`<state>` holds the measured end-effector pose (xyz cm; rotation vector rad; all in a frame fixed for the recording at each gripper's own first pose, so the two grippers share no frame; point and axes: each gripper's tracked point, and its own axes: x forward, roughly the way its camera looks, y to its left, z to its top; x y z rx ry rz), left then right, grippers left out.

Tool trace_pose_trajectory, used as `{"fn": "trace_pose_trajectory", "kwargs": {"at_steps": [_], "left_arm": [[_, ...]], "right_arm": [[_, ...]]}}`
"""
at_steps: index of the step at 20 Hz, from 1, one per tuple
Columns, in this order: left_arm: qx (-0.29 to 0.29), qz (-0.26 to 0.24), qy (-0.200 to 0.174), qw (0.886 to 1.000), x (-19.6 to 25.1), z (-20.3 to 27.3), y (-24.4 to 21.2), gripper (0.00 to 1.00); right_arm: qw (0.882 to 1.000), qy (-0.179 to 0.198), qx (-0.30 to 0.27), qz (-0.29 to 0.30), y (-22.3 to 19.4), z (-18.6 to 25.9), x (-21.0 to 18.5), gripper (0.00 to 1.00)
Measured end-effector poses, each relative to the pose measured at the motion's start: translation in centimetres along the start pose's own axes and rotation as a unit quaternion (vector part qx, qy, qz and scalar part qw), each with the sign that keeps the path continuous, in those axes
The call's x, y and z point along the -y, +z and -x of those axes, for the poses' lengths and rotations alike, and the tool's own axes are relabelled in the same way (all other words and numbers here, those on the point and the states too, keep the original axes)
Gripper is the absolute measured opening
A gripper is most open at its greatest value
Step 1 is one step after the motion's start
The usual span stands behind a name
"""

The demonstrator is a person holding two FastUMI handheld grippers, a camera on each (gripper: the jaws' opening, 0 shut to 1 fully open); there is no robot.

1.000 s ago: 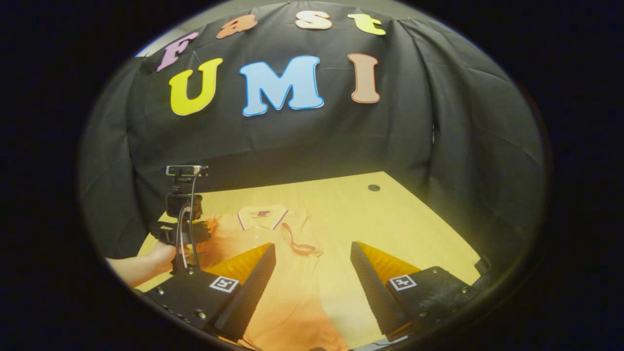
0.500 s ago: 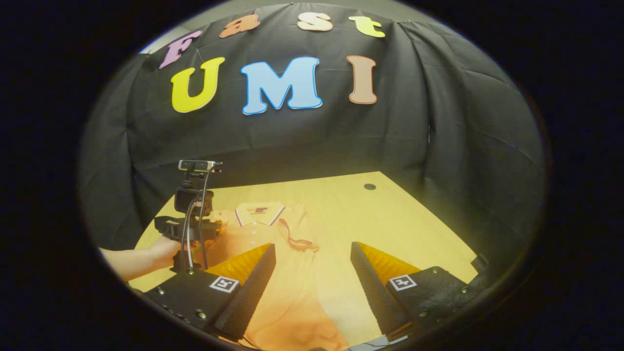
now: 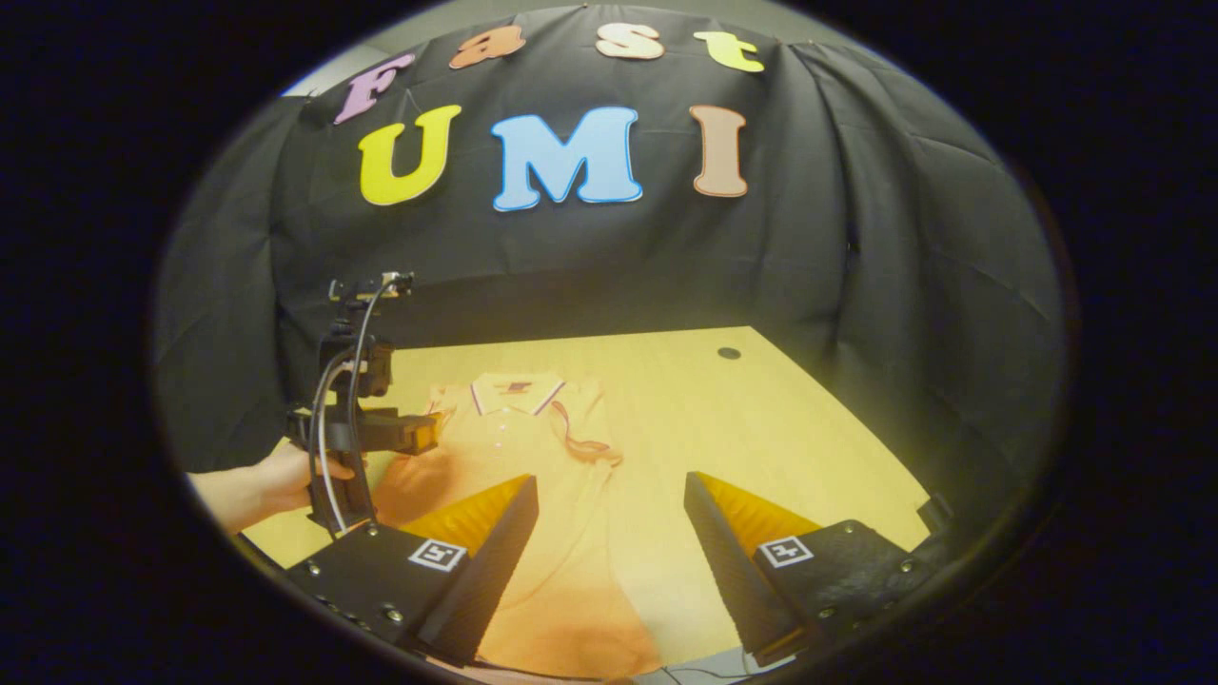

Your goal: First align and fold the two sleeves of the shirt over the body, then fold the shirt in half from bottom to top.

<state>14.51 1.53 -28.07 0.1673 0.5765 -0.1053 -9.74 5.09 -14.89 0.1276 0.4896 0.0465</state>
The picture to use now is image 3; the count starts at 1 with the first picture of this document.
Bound orange collared T-shirt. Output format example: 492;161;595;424
371;371;669;679

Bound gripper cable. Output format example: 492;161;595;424
306;276;403;534

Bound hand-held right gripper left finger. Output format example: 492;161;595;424
283;474;540;668

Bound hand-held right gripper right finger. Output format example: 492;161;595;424
682;470;941;668

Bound black table strap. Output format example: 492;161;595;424
916;492;955;536

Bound black backdrop cloth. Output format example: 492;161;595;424
150;4;1069;572

